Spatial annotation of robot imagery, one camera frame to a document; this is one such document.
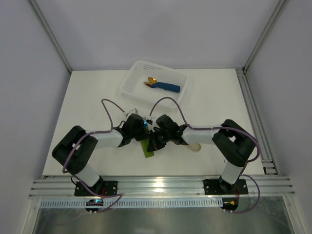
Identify iridescent blue fork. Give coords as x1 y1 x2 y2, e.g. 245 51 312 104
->
142 117 148 129

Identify green paper napkin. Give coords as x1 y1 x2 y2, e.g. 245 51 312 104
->
140 138 154 158

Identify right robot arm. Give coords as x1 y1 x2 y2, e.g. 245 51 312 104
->
147 115 260 195

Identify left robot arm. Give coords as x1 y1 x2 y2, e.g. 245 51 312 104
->
52 114 148 197

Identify blue rolled napkin bundle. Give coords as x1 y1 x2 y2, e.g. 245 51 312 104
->
150 82 180 93

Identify gold utensils in bundle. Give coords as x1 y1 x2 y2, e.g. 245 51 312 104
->
143 77 157 87

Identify white plastic basket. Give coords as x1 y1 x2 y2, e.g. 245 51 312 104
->
120 60 190 104

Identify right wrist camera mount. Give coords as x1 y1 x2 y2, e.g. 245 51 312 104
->
146 116 156 125

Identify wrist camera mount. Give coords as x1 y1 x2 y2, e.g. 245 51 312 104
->
124 108 138 118
146 116 156 125

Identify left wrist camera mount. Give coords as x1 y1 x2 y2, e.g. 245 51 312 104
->
124 108 138 118

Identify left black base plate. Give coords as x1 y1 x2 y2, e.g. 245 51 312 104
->
74 178 118 196

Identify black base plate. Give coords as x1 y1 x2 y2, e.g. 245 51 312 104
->
203 178 249 195
74 178 118 196

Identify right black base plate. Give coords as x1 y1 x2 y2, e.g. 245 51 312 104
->
203 178 249 195

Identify white slotted cable duct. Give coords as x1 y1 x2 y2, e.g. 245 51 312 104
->
39 197 223 209

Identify aluminium right side rail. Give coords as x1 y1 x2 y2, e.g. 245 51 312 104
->
235 68 279 176

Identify aluminium rail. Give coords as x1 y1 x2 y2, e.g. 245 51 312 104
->
235 68 279 176
29 175 295 199

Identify aluminium front rail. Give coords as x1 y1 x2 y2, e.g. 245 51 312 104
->
29 175 295 199

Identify left frame post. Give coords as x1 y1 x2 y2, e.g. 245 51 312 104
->
27 0 73 74

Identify frame post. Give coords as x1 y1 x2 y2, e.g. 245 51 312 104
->
27 0 73 74
242 0 289 73

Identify right frame post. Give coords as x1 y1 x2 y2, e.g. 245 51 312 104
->
242 0 289 73

